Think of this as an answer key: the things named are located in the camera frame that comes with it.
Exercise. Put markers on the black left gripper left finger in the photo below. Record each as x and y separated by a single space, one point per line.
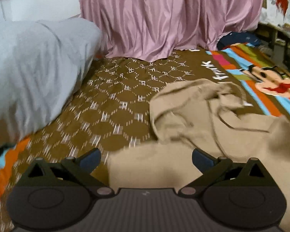
70 171

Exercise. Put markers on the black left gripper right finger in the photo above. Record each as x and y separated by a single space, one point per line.
224 170

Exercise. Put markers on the beige garment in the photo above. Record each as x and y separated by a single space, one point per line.
210 116

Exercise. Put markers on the brown colourful cartoon bedspread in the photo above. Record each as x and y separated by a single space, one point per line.
111 109

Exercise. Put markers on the light grey pillow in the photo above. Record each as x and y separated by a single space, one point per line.
42 64

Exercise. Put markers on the dark blue cloth item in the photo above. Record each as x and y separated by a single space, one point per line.
236 38

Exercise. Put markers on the dark wooden desk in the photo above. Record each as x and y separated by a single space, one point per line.
276 36

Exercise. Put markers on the pink satin curtain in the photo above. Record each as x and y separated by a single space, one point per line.
151 29

